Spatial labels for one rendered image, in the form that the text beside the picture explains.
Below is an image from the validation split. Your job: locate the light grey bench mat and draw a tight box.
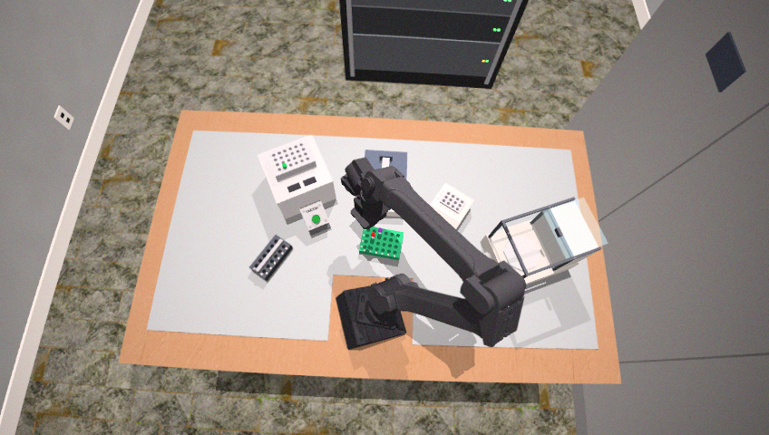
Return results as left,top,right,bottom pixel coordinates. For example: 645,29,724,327
147,130,599,349

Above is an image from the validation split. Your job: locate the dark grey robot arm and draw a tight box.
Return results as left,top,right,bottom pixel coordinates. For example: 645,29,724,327
341,157,526,347

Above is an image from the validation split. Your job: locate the green tube rack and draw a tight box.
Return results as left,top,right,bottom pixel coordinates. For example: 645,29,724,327
359,227,404,260

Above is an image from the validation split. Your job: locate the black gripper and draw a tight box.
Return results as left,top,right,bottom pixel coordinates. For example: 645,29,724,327
350,203,390,229

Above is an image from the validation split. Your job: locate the white block with grey holes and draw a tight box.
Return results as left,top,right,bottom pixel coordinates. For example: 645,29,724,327
430,183,474,228

